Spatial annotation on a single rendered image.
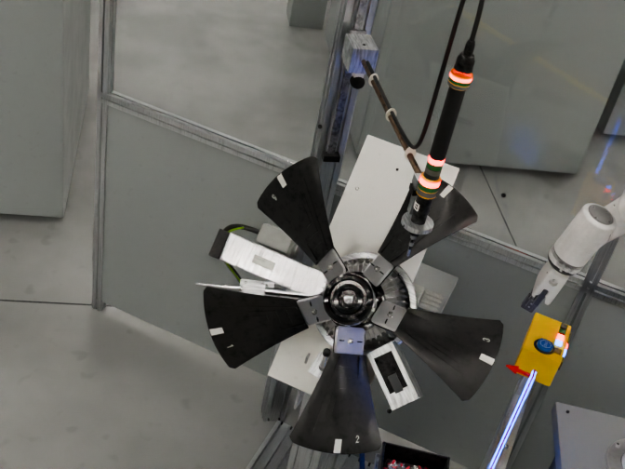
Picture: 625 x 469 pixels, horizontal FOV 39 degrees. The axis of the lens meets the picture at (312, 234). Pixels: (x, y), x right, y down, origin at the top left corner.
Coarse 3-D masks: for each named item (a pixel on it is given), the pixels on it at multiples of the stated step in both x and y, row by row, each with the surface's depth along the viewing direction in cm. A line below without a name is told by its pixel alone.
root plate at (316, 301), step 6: (300, 300) 208; (306, 300) 208; (312, 300) 208; (318, 300) 208; (300, 306) 209; (306, 306) 209; (312, 306) 209; (318, 306) 209; (306, 312) 211; (318, 312) 211; (324, 312) 211; (306, 318) 212; (312, 318) 212; (318, 318) 212; (324, 318) 212; (330, 318) 212; (312, 324) 213
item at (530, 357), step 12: (540, 324) 231; (552, 324) 232; (528, 336) 226; (540, 336) 227; (552, 336) 228; (528, 348) 222; (552, 348) 224; (564, 348) 225; (516, 360) 226; (528, 360) 224; (540, 360) 222; (552, 360) 221; (516, 372) 227; (528, 372) 226; (540, 372) 224; (552, 372) 223
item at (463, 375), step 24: (408, 312) 207; (432, 312) 209; (408, 336) 202; (432, 336) 202; (456, 336) 203; (480, 336) 203; (432, 360) 198; (456, 360) 199; (480, 360) 199; (456, 384) 196; (480, 384) 196
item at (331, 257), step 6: (330, 252) 209; (324, 258) 212; (330, 258) 210; (336, 258) 208; (318, 264) 215; (324, 264) 213; (336, 264) 209; (342, 264) 207; (324, 270) 214; (330, 270) 212; (336, 270) 210; (342, 270) 208; (330, 276) 212
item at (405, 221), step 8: (416, 176) 188; (416, 184) 187; (416, 192) 188; (408, 208) 191; (408, 216) 191; (408, 224) 188; (416, 224) 189; (424, 224) 189; (432, 224) 190; (416, 232) 188; (424, 232) 188
